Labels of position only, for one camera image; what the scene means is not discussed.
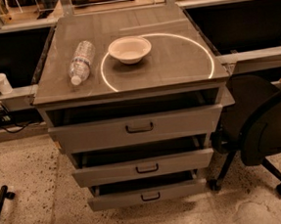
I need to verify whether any grey drawer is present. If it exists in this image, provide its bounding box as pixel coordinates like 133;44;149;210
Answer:
72;148;213;188
49;104;222;154
87;178;207;211

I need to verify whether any grey drawer cabinet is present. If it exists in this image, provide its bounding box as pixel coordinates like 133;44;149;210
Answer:
24;0;241;175

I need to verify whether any grey top drawer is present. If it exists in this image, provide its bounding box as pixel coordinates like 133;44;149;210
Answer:
49;104;222;154

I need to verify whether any grey bottom drawer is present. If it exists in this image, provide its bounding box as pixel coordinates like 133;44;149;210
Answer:
87;178;207;211

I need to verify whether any white paper bowl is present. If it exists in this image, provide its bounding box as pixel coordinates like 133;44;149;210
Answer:
109;36;152;65

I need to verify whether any clear plastic water bottle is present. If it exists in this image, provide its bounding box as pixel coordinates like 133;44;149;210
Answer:
69;40;96;85

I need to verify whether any black office chair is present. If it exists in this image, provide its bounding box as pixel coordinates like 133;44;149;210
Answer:
209;75;281;196

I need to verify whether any white paper cup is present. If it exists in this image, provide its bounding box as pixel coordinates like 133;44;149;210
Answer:
0;73;13;95

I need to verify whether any black floor stand leg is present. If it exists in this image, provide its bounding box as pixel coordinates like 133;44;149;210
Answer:
0;185;15;214

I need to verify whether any black cable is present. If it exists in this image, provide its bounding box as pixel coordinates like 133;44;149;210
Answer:
0;100;35;135

